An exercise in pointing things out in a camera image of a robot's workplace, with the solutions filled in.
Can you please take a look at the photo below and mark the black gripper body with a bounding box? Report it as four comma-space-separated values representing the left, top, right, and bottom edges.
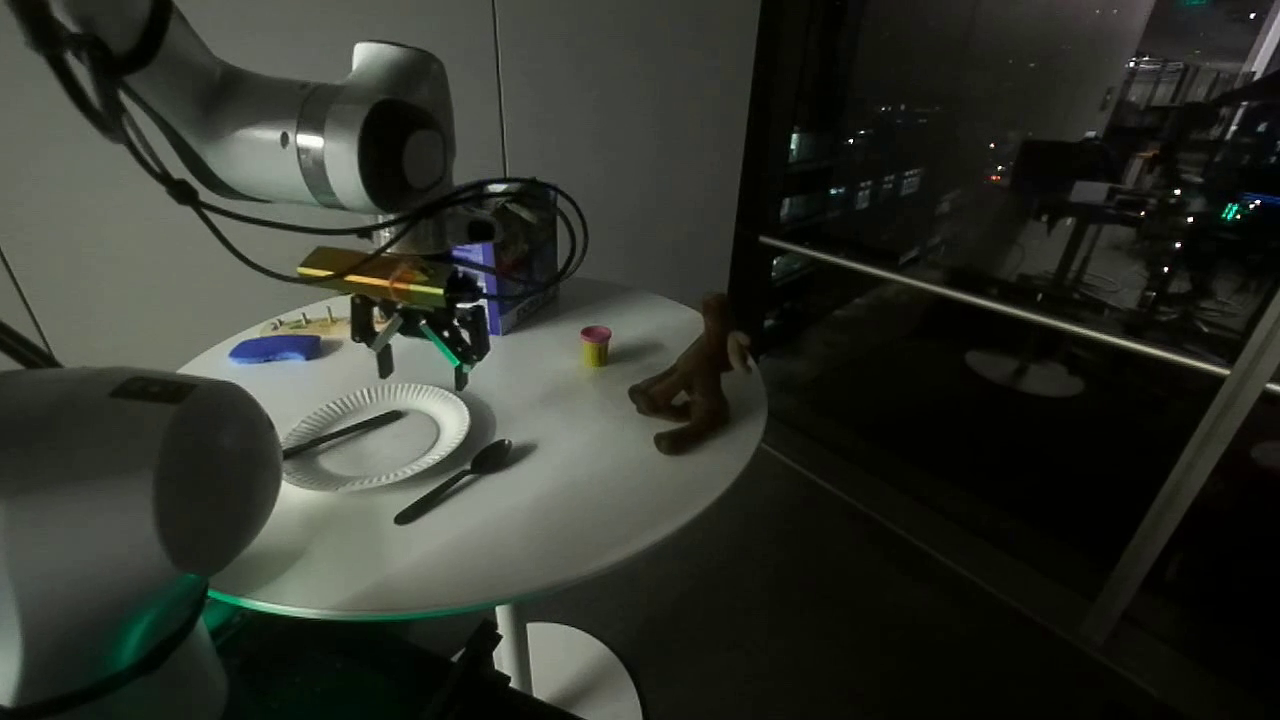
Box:
348, 285, 497, 337

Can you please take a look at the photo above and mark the white paper plate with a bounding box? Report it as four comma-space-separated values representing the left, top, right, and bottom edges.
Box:
275, 382, 475, 497

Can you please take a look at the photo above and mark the blue cardboard box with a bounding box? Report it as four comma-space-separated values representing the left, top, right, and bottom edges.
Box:
447, 196, 559, 337

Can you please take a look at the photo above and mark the blue flat block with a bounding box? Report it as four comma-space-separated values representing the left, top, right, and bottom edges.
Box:
224, 333, 329, 368

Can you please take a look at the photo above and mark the yellow cup with pink lid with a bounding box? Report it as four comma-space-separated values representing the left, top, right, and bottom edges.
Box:
577, 322, 618, 372

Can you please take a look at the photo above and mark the brown plush toy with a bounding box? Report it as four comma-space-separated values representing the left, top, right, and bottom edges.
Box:
630, 293, 755, 460

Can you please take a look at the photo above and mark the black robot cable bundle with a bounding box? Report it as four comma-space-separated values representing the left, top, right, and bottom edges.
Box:
25, 0, 591, 296

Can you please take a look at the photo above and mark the white table pedestal base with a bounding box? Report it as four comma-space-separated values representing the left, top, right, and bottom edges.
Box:
492, 603, 650, 720

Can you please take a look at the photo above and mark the thick black base hose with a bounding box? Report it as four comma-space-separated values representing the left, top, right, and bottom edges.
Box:
0, 315, 65, 377

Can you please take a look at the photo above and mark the white window rail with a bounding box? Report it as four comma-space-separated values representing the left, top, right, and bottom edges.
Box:
755, 231, 1236, 385

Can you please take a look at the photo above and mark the white window post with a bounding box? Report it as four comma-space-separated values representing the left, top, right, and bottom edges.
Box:
1082, 285, 1280, 646

